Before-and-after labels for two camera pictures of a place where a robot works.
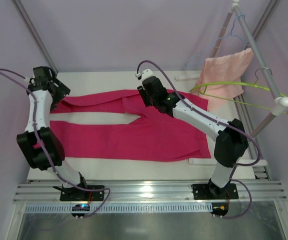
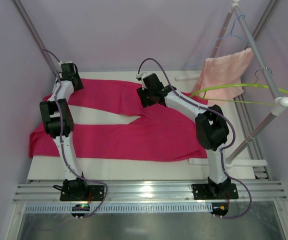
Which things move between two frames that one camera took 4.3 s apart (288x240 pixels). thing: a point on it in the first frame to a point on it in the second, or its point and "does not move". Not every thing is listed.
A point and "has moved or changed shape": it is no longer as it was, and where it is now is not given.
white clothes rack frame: (280, 101) does not move
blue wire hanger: (229, 34) does not move
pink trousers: (152, 137) has moved or changed shape
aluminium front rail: (152, 192) does not move
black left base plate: (77, 194) does not move
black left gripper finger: (60, 90) to (77, 84)
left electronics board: (80, 207) does not move
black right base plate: (211, 191) does not move
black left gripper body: (60, 89) to (77, 83)
